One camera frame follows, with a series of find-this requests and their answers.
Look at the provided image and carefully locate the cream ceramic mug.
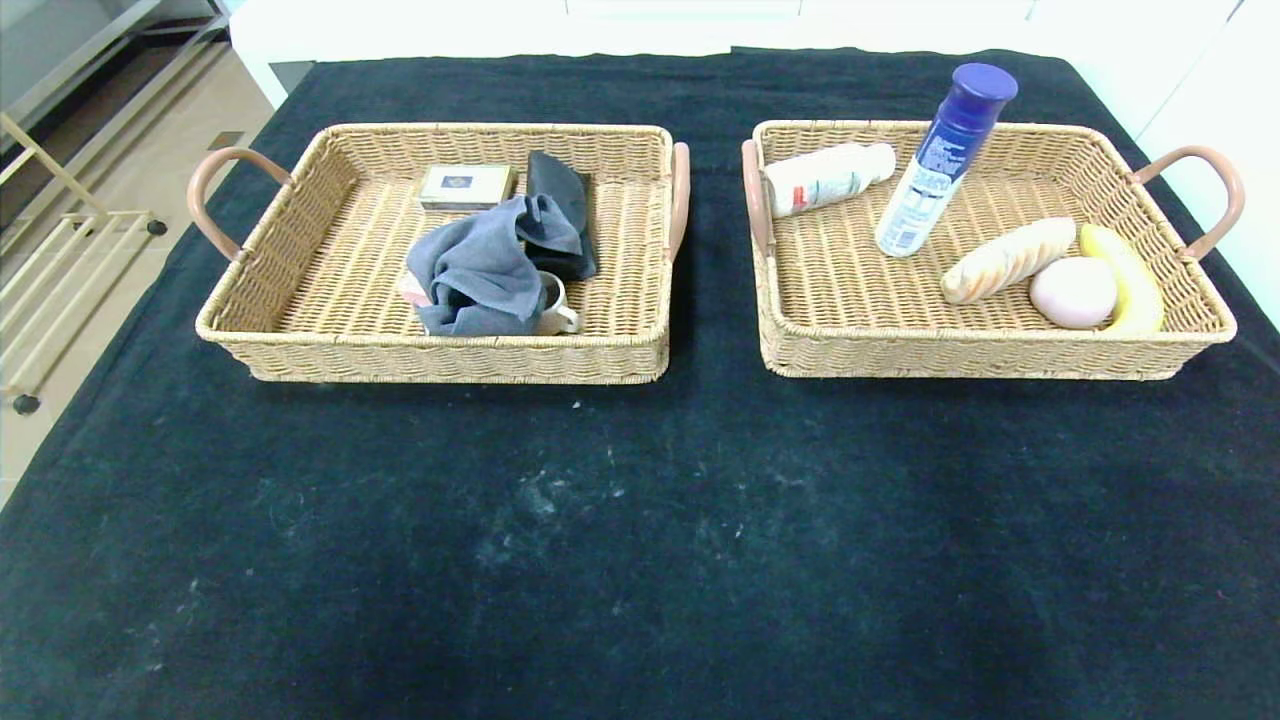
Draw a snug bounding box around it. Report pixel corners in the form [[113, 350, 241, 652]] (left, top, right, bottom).
[[535, 272, 582, 336]]

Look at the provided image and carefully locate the grey towel with tag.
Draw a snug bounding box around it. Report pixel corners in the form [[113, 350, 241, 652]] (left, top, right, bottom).
[[405, 193, 584, 338]]

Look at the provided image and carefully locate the black glasses case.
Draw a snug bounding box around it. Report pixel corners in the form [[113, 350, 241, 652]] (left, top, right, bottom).
[[525, 150, 599, 282]]

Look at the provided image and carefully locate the spray can with blue cap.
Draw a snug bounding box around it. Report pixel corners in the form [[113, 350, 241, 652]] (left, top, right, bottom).
[[875, 62, 1019, 259]]

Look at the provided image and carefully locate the striped orange bread roll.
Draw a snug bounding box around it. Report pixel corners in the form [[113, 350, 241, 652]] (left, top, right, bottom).
[[940, 217, 1079, 305]]

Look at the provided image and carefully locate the small gold card box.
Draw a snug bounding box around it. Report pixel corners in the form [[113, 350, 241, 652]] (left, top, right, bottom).
[[416, 164, 517, 212]]

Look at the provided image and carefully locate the white plastic bottle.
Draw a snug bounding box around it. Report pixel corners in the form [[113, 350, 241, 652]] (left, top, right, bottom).
[[763, 142, 897, 219]]

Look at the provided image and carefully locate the white counter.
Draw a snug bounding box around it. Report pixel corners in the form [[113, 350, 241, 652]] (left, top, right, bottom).
[[228, 0, 1081, 106]]

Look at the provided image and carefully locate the pink peach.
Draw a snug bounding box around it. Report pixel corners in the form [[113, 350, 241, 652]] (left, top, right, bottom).
[[1030, 257, 1120, 330]]

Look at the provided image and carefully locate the yellow banana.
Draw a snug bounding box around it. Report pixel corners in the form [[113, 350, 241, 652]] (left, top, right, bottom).
[[1078, 223, 1166, 334]]

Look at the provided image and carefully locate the wicker basket with pink handles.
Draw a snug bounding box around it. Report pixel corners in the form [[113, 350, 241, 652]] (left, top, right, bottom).
[[740, 119, 1247, 381], [187, 123, 691, 386]]

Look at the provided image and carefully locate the grey metal shelf frame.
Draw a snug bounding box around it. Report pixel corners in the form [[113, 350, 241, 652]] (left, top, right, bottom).
[[0, 0, 229, 131]]

